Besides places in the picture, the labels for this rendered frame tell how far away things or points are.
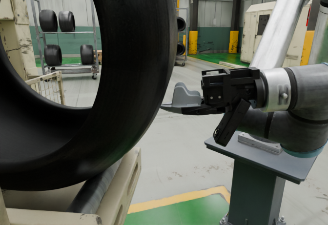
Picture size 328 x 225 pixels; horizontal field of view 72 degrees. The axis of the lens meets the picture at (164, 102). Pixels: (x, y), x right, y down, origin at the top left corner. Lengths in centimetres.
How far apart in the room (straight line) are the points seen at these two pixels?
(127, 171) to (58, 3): 1141
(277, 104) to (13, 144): 60
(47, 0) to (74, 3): 109
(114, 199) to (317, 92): 44
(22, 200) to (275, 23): 84
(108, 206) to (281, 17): 70
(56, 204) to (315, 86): 61
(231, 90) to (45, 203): 50
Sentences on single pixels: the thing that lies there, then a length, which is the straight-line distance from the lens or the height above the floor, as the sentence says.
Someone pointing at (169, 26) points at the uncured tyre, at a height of 120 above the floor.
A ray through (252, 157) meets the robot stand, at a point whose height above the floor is 60.
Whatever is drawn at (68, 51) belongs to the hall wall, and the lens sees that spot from 1173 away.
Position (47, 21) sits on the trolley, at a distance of 603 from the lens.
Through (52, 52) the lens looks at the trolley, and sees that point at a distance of 605.
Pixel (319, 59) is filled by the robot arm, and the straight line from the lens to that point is 108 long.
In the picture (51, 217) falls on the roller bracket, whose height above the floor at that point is 95.
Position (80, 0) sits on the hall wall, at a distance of 1179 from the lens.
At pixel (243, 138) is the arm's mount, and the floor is 63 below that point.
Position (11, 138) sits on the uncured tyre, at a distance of 68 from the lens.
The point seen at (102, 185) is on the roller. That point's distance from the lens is 47.
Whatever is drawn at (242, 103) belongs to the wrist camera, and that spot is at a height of 105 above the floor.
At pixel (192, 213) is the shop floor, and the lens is 173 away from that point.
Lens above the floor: 119
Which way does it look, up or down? 18 degrees down
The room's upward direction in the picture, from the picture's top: straight up
